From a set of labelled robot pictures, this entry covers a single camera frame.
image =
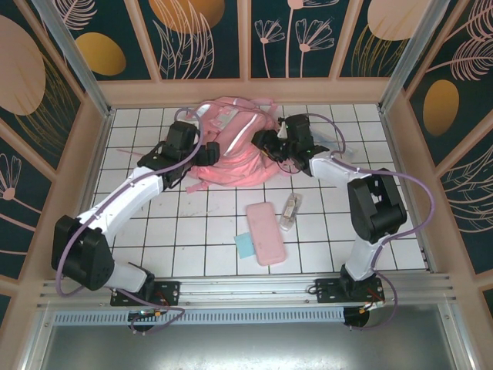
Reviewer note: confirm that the pink backpack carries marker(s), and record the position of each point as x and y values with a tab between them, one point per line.
242	162

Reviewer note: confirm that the pink pencil case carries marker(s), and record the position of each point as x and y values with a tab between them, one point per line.
266	235

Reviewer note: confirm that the blue sticky note pad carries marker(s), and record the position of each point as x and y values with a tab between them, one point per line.
242	246

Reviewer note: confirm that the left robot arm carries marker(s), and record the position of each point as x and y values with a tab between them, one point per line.
127	196

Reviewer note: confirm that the grey metal panel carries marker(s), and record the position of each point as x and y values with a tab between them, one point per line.
246	347

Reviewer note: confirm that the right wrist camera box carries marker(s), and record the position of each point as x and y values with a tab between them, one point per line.
283	131

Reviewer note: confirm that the aluminium frame post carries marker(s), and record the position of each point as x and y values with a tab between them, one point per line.
408	58
77	61

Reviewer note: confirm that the aluminium mounting rail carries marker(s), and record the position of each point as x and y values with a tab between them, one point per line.
246	287

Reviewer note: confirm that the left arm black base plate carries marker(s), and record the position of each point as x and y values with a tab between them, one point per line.
169	291

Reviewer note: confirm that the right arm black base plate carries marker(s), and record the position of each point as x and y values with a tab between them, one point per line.
327	291

